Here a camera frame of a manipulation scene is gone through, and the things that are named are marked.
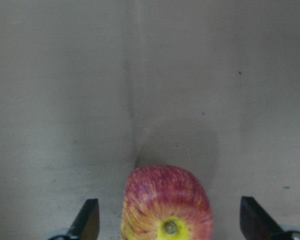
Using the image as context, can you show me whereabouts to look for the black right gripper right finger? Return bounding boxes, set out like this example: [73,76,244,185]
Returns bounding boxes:
[240,196,290,240]

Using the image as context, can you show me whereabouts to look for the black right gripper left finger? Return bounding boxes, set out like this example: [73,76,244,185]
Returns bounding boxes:
[67,198,100,240]

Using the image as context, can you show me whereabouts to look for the red yellow apple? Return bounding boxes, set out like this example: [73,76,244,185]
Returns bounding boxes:
[120,165,214,240]

